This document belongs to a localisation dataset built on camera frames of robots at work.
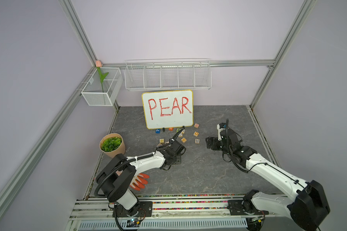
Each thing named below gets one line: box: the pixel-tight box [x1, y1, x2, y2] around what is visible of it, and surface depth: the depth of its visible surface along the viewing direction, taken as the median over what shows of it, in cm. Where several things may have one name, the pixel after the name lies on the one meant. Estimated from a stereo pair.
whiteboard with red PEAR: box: [142, 89, 194, 130], surface depth 101 cm
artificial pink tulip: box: [95, 60, 109, 93], surface depth 92 cm
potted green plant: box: [99, 132, 126, 158], surface depth 88 cm
